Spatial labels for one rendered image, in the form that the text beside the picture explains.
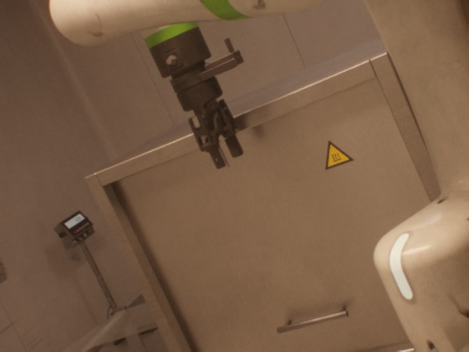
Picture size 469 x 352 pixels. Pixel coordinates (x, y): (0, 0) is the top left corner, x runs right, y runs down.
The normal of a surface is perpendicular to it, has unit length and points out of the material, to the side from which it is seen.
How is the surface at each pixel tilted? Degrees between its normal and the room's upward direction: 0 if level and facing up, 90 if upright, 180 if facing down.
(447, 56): 90
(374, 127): 90
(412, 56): 91
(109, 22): 114
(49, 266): 90
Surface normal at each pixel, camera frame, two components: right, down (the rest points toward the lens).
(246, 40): -0.36, 0.31
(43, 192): 0.84, -0.31
